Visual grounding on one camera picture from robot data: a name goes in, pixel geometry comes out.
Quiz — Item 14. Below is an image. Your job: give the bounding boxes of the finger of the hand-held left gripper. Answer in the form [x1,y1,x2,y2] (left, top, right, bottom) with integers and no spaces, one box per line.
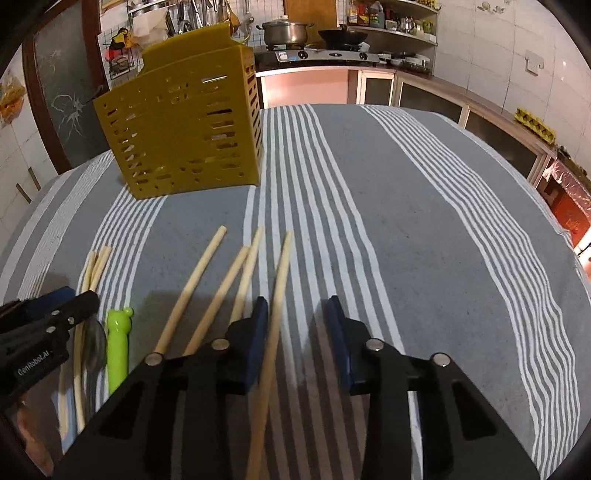
[0,286,76,324]
[0,291,100,354]

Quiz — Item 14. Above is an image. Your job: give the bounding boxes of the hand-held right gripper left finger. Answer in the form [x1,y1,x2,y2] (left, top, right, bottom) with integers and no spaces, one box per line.
[58,296,269,480]

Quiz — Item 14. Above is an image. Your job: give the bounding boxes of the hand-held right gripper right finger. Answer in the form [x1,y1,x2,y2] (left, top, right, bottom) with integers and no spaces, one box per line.
[322,295,542,480]

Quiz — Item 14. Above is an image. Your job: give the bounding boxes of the yellow slotted utensil holder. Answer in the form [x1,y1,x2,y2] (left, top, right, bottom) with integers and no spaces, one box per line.
[92,23,264,200]

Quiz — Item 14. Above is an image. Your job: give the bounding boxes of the person's left hand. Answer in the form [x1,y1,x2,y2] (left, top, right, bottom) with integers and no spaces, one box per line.
[15,401,54,476]

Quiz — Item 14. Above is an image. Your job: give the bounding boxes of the metal spoon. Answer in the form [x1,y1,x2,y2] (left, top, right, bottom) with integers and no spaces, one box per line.
[82,316,109,374]

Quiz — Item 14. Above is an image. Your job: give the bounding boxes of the grey striped tablecloth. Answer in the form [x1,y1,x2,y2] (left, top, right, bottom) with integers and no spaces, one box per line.
[0,104,591,480]

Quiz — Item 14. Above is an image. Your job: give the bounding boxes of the door with cracked glass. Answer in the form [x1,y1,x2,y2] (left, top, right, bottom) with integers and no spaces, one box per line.
[23,0,112,174]

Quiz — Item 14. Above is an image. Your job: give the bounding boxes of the kitchen counter cabinet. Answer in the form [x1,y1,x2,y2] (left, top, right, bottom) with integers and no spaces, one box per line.
[256,67,555,181]

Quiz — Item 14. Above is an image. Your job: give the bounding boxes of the red foil covered box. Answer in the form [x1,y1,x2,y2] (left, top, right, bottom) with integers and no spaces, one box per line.
[538,159,591,245]

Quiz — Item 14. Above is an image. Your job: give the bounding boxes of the gas stove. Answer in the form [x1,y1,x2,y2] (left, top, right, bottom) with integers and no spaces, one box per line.
[254,46,382,72]

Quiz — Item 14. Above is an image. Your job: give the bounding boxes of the yellow egg carton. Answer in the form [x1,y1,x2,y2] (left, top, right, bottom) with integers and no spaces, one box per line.
[513,107,557,141]

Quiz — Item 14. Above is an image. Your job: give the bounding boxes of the black wok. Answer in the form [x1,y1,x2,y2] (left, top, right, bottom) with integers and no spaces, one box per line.
[318,28,370,47]

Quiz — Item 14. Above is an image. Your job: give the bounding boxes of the steel cooking pot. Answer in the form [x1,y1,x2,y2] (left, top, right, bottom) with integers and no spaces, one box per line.
[256,15,311,47]

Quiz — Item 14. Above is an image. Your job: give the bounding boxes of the corner kitchen shelf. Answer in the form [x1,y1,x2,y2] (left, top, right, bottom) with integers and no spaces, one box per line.
[346,0,439,75]

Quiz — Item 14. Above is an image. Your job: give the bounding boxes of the wooden cutting board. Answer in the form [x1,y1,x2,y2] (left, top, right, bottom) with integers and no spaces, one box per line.
[284,0,338,28]

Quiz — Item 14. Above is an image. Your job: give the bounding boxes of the green frog handle spoon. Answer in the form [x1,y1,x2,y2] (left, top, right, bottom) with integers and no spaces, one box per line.
[106,307,134,395]

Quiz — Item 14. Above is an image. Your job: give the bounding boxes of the orange wall decal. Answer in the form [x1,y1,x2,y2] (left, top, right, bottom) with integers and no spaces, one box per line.
[0,76,26,127]

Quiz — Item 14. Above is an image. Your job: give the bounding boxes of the wire wall rack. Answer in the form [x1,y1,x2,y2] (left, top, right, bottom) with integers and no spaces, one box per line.
[99,0,254,79]

